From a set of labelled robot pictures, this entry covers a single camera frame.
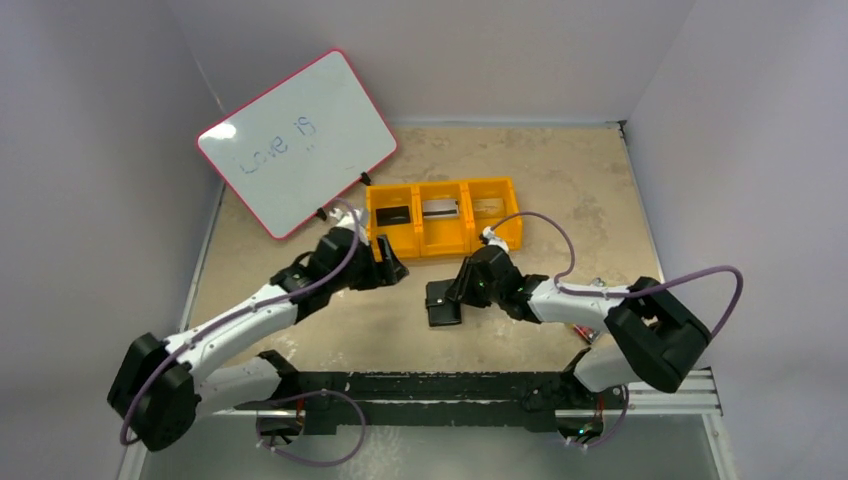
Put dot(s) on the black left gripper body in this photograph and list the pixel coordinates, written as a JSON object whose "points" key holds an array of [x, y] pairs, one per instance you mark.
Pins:
{"points": [[364, 272]]}

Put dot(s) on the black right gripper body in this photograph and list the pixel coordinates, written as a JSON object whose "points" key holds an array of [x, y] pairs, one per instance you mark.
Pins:
{"points": [[465, 283]]}

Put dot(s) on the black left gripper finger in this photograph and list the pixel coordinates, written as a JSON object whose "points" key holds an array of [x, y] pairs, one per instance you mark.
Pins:
{"points": [[385, 251], [391, 270]]}

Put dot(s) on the black leather card holder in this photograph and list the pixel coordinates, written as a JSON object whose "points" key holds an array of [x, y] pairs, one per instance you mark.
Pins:
{"points": [[442, 309]]}

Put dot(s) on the yellow three-compartment tray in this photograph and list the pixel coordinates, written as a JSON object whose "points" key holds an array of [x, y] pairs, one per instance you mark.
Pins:
{"points": [[443, 237]]}

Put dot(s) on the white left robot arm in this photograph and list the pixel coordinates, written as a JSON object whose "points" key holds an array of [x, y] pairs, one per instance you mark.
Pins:
{"points": [[157, 389]]}

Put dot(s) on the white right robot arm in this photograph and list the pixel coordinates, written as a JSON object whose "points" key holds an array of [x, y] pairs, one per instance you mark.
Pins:
{"points": [[656, 339]]}

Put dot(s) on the black card in tray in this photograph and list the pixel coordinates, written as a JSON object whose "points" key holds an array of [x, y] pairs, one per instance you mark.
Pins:
{"points": [[393, 216]]}

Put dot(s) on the silver card in tray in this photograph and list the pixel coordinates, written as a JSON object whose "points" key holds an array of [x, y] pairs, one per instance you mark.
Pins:
{"points": [[434, 209]]}

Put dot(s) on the beige card in tray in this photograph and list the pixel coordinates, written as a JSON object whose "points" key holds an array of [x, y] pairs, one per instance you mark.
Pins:
{"points": [[489, 207]]}

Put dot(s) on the pack of coloured markers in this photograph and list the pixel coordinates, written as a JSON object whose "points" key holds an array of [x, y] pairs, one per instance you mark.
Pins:
{"points": [[588, 334]]}

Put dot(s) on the pink framed whiteboard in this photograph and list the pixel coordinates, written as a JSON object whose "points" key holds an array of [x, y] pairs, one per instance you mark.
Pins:
{"points": [[290, 151]]}

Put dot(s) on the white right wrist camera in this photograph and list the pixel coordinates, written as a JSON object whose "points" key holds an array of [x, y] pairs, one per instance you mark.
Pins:
{"points": [[489, 237]]}

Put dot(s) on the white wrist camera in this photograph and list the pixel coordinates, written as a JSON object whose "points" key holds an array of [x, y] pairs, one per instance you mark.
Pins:
{"points": [[489, 237], [354, 219]]}

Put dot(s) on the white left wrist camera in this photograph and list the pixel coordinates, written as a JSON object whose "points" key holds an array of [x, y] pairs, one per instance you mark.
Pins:
{"points": [[354, 219]]}

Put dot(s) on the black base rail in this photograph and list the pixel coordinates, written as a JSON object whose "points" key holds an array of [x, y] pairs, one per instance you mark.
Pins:
{"points": [[526, 400]]}

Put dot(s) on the aluminium frame rail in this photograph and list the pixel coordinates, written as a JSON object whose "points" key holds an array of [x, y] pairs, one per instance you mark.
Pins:
{"points": [[697, 395]]}

